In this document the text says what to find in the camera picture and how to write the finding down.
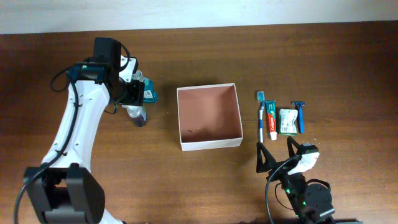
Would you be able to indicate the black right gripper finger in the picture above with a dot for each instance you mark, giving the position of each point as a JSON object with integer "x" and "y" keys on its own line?
{"x": 265, "y": 160}
{"x": 293, "y": 146}

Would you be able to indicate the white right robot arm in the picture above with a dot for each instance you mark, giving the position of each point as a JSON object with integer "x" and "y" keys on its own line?
{"x": 311, "y": 200}

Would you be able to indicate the clear bottle purple liquid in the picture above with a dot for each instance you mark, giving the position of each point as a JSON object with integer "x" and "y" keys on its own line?
{"x": 138, "y": 113}

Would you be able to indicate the blue white toothbrush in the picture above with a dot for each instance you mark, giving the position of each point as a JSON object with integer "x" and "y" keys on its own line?
{"x": 261, "y": 98}

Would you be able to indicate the teal mouthwash bottle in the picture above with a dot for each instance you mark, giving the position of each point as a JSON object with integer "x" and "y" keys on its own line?
{"x": 150, "y": 96}

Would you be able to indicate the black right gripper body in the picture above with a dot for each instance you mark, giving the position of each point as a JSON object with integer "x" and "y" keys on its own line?
{"x": 282, "y": 173}

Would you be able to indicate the green white packet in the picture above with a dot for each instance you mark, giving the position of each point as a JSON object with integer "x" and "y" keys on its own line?
{"x": 287, "y": 122}

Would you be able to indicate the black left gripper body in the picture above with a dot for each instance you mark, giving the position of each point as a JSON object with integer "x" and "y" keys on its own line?
{"x": 132, "y": 93}

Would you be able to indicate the blue disposable razor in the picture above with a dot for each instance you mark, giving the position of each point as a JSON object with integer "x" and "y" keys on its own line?
{"x": 299, "y": 105}

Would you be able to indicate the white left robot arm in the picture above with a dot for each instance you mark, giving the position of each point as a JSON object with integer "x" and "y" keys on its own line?
{"x": 62, "y": 189}

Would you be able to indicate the white cardboard box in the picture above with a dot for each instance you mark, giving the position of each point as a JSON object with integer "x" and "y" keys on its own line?
{"x": 209, "y": 117}

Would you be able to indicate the red green toothpaste tube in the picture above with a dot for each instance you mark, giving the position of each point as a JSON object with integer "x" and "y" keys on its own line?
{"x": 271, "y": 113}

